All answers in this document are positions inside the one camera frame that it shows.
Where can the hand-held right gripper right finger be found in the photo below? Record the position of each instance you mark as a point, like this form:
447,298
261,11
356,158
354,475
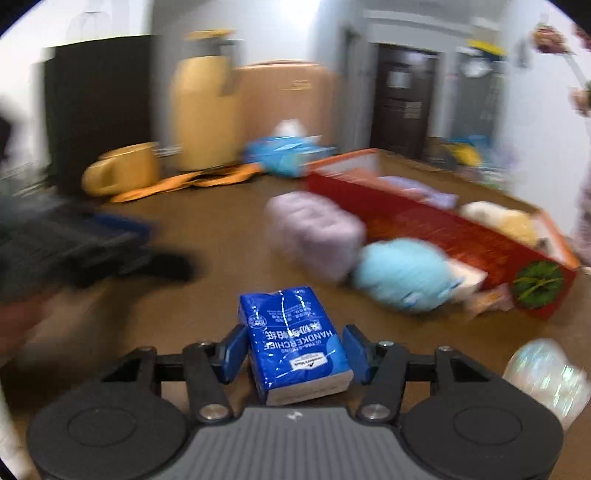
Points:
356,355

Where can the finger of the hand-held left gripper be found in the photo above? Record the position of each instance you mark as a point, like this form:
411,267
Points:
152,267
115,230

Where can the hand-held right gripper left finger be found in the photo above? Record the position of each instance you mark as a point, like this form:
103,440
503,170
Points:
231,353

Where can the blue handkerchief tissue packet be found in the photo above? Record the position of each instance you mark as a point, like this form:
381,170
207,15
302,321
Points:
295,341

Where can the light blue plush toy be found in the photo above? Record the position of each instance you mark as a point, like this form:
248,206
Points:
401,272

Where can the purple plush headband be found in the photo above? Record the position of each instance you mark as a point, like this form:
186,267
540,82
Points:
314,230

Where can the white wedge sponge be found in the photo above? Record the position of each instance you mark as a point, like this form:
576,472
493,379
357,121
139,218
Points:
471,274

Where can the small pink packet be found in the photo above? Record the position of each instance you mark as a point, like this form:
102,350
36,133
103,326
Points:
491,302

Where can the red cardboard box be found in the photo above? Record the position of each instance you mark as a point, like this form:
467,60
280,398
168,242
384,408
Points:
438,235

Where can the white iridescent pouch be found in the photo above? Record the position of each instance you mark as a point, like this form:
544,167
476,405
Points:
545,378

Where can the white and yellow plush toy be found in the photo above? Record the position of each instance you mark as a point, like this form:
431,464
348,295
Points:
508,224

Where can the blue soft tissue pack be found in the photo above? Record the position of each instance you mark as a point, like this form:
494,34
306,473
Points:
286,154

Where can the yellow mug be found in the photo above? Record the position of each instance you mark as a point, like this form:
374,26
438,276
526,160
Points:
124,170

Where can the orange cloth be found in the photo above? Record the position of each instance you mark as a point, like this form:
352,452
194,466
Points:
184,182

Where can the black paper bag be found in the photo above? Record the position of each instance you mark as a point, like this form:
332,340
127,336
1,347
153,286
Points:
101,115

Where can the yellow thermos jug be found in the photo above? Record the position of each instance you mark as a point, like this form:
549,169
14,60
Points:
198,106

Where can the pink suitcase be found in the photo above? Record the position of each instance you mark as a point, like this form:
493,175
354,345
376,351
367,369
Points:
286,101

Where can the yellow stuffed toy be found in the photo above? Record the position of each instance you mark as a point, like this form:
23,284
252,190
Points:
464,154

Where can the dark brown entrance door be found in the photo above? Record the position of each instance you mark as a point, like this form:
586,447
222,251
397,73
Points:
401,101

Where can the pink ceramic vase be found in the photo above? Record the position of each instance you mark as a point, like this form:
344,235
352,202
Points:
584,221

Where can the grey refrigerator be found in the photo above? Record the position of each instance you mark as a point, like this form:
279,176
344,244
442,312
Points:
480,97

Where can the yellow box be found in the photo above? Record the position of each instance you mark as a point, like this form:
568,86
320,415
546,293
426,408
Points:
485,48

